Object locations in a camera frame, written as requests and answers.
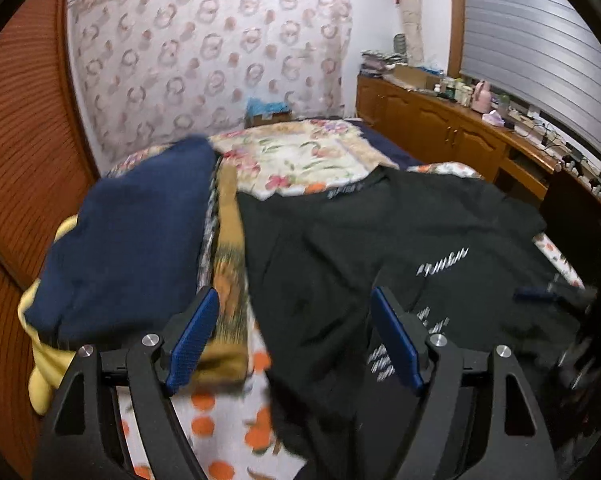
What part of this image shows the black printed t-shirt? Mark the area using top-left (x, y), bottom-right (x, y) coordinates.
top-left (238, 167), bottom-right (578, 479)

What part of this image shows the mustard sunflower folded garment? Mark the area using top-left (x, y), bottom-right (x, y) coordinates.
top-left (193, 162), bottom-right (248, 386)

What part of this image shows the orange print white bedsheet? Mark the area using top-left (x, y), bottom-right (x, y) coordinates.
top-left (115, 159), bottom-right (587, 480)

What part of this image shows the navy blue folded garment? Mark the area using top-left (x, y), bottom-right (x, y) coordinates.
top-left (25, 138), bottom-right (216, 350)

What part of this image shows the dark navy blanket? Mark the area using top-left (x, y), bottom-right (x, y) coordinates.
top-left (348, 119), bottom-right (421, 170)

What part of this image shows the wooden sideboard cabinet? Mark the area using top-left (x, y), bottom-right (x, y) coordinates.
top-left (356, 75), bottom-right (559, 203)

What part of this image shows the floral cream quilt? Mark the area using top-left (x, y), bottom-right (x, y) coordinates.
top-left (105, 118), bottom-right (399, 201)

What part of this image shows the brown louvered wardrobe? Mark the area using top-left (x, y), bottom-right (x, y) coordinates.
top-left (0, 0), bottom-right (98, 479)

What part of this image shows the blue item box by bed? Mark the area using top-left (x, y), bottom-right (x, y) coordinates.
top-left (244, 98), bottom-right (293, 128)

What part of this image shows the cardboard box on cabinet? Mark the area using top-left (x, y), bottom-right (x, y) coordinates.
top-left (392, 64), bottom-right (441, 90)

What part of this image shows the stack of folded fabrics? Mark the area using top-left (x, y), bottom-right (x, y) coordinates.
top-left (359, 50), bottom-right (407, 78)

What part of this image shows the grey window blind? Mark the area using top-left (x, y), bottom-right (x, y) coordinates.
top-left (461, 0), bottom-right (601, 154)

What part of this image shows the pink circle patterned curtain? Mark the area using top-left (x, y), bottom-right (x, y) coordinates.
top-left (68, 0), bottom-right (353, 162)

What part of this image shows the cream side curtain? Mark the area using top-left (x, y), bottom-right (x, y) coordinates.
top-left (398, 0), bottom-right (424, 66)

